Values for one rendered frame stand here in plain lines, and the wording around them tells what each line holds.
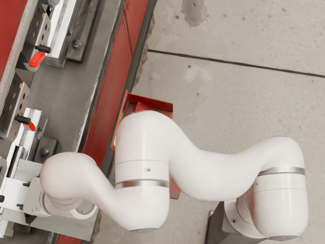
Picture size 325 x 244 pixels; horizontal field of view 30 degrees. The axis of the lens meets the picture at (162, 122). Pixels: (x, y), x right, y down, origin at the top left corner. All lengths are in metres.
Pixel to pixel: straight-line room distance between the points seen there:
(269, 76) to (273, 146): 1.61
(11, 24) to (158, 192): 0.58
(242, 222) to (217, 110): 1.18
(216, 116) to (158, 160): 1.75
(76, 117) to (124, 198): 0.89
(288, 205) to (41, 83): 0.98
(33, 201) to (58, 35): 0.56
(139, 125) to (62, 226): 0.72
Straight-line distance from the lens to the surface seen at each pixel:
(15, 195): 1.80
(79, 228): 1.76
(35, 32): 1.62
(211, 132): 2.82
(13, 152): 1.83
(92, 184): 1.11
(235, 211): 1.74
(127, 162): 1.10
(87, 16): 2.03
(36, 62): 1.55
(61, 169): 1.14
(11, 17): 1.44
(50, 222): 1.77
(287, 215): 1.34
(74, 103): 1.96
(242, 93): 2.89
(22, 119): 1.58
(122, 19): 2.17
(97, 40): 2.03
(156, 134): 1.11
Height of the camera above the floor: 2.73
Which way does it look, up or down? 75 degrees down
